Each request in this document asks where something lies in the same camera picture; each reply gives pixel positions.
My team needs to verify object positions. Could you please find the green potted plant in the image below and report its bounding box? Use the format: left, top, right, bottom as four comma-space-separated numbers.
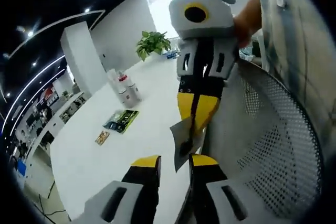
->
135, 30, 172, 62

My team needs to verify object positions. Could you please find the person's right hand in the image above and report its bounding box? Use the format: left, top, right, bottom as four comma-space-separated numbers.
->
232, 14, 254, 49

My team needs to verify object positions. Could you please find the blue storage box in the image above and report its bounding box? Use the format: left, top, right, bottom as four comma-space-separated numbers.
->
15, 160, 29, 177

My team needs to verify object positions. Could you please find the large bright window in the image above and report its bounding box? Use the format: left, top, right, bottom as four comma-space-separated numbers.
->
143, 0, 194, 40

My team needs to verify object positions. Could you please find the white square pillar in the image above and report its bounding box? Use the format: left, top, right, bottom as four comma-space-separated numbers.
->
59, 20, 109, 99

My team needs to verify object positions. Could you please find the grey mesh chair back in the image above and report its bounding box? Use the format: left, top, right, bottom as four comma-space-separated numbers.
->
202, 58, 324, 221

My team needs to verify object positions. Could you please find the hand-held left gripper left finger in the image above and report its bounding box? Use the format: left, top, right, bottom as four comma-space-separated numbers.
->
70, 155, 162, 224

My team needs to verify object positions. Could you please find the person's plaid shirt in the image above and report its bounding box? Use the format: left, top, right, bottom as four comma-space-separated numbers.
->
249, 0, 336, 122

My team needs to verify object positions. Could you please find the white skincare bottle red band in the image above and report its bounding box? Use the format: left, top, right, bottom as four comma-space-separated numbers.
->
117, 70, 127, 88

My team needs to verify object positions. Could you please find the small clear plastic packet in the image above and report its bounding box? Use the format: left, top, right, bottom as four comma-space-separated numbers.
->
170, 118, 207, 174

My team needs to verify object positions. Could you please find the blue cable bundle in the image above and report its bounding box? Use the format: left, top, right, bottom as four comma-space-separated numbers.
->
162, 49, 182, 60

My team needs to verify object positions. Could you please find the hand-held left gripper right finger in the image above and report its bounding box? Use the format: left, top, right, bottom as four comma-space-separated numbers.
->
188, 153, 263, 224

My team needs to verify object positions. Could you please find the green black skincare sachet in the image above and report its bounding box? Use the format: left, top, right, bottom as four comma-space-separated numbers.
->
101, 109, 140, 134

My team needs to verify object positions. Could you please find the small gold sachet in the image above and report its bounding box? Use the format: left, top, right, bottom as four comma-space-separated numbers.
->
94, 130, 111, 146

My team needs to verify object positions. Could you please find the silver skincare bottle clear cap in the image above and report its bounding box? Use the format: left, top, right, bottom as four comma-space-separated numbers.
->
117, 82, 133, 109

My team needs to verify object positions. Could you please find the white office desk row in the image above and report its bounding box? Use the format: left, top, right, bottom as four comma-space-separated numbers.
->
15, 90, 87, 156

